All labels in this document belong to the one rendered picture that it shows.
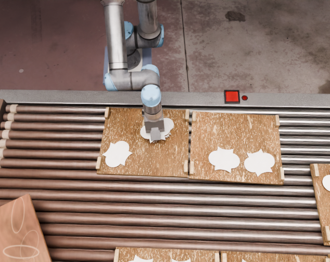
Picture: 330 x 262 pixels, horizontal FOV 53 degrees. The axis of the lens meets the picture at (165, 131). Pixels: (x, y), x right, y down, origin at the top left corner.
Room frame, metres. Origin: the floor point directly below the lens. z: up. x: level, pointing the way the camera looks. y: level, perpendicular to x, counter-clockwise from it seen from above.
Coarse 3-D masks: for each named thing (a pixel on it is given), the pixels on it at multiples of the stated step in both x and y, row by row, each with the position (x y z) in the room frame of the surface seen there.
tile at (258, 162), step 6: (252, 156) 0.60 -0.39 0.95; (258, 156) 0.59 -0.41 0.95; (264, 156) 0.59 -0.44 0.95; (270, 156) 0.59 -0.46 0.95; (246, 162) 0.57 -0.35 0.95; (252, 162) 0.57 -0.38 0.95; (258, 162) 0.57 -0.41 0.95; (264, 162) 0.57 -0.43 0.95; (270, 162) 0.56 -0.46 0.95; (246, 168) 0.54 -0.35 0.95; (252, 168) 0.54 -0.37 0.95; (258, 168) 0.54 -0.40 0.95; (264, 168) 0.54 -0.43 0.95; (270, 168) 0.53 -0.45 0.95; (258, 174) 0.51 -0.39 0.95
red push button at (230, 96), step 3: (228, 93) 0.96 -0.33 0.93; (231, 93) 0.96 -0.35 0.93; (234, 93) 0.96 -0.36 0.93; (237, 93) 0.96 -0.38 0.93; (228, 96) 0.94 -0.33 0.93; (231, 96) 0.94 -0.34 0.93; (234, 96) 0.94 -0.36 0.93; (237, 96) 0.94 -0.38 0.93; (228, 99) 0.92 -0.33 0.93; (231, 99) 0.92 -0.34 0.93; (234, 99) 0.92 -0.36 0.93; (237, 99) 0.92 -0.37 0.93
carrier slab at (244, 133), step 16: (208, 112) 0.85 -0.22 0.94; (192, 128) 0.77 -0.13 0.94; (208, 128) 0.76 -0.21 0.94; (224, 128) 0.75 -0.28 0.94; (240, 128) 0.75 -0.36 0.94; (256, 128) 0.74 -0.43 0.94; (272, 128) 0.74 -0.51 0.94; (192, 144) 0.68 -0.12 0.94; (208, 144) 0.68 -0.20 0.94; (224, 144) 0.67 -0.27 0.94; (240, 144) 0.67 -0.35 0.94; (256, 144) 0.66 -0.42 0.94; (272, 144) 0.66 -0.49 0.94; (192, 160) 0.60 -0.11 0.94; (208, 160) 0.60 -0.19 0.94; (240, 160) 0.59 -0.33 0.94; (192, 176) 0.53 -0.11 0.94; (208, 176) 0.52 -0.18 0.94; (224, 176) 0.52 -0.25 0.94; (240, 176) 0.51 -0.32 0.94; (256, 176) 0.51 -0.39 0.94; (272, 176) 0.50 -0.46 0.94
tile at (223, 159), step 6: (222, 150) 0.64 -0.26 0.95; (228, 150) 0.64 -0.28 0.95; (210, 156) 0.61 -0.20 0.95; (216, 156) 0.61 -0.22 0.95; (222, 156) 0.61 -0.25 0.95; (228, 156) 0.60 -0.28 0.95; (234, 156) 0.60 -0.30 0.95; (210, 162) 0.58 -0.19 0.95; (216, 162) 0.58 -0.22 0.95; (222, 162) 0.58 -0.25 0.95; (228, 162) 0.58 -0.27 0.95; (234, 162) 0.58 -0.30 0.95; (216, 168) 0.55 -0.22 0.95; (222, 168) 0.55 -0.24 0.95; (228, 168) 0.55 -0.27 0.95
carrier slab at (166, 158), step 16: (112, 112) 0.89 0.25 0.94; (128, 112) 0.88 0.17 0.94; (176, 112) 0.86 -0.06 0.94; (112, 128) 0.80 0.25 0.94; (128, 128) 0.79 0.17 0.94; (176, 128) 0.77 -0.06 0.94; (128, 144) 0.71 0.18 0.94; (144, 144) 0.70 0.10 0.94; (160, 144) 0.70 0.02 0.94; (176, 144) 0.69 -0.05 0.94; (128, 160) 0.62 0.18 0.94; (144, 160) 0.62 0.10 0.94; (160, 160) 0.61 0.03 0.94; (176, 160) 0.61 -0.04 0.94; (160, 176) 0.54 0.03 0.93; (176, 176) 0.53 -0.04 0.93
